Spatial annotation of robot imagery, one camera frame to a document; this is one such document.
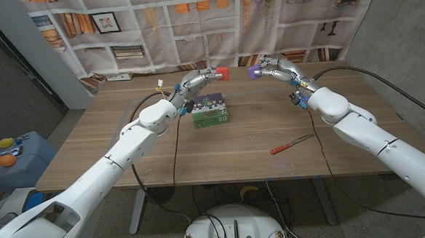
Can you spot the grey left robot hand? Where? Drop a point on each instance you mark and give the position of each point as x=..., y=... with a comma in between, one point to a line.
x=192, y=83

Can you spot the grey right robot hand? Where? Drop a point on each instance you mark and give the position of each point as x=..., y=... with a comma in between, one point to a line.
x=286, y=71

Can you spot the purple magnetic block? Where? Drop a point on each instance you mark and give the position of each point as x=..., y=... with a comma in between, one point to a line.
x=256, y=73

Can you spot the red magnetic block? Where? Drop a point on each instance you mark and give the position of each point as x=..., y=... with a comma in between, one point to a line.
x=224, y=74

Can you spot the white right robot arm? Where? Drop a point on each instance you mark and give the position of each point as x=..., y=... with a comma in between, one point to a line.
x=374, y=139

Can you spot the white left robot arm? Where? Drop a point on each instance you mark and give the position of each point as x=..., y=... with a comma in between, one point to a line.
x=120, y=160

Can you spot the green christmas package box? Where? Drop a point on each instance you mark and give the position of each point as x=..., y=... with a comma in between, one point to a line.
x=212, y=113

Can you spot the yellow toy banana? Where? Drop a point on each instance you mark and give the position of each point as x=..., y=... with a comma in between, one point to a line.
x=247, y=188

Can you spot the yellow toy fruit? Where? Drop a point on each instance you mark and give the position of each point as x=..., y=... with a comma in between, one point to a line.
x=5, y=143

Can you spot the orange toy fruit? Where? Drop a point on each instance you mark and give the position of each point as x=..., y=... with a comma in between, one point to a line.
x=7, y=160

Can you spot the printed bookshelf backdrop cloth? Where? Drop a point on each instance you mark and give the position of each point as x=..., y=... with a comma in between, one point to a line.
x=193, y=25

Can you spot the white power strip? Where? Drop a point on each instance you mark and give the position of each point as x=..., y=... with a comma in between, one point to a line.
x=119, y=77

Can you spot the black round floor object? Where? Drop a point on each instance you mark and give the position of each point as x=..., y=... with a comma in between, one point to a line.
x=163, y=196

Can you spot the grey metal table leg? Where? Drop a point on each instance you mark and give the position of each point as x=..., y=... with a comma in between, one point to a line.
x=137, y=210
x=325, y=200

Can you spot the white robot torso base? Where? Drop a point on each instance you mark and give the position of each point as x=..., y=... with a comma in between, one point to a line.
x=247, y=223

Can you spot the blue-grey upholstered stool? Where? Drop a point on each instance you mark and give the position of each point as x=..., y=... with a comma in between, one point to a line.
x=29, y=168

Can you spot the smartphone with colourful screen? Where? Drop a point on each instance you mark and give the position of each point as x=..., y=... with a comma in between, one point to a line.
x=9, y=153

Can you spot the white board with blue pads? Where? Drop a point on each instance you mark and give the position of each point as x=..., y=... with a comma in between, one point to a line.
x=34, y=201

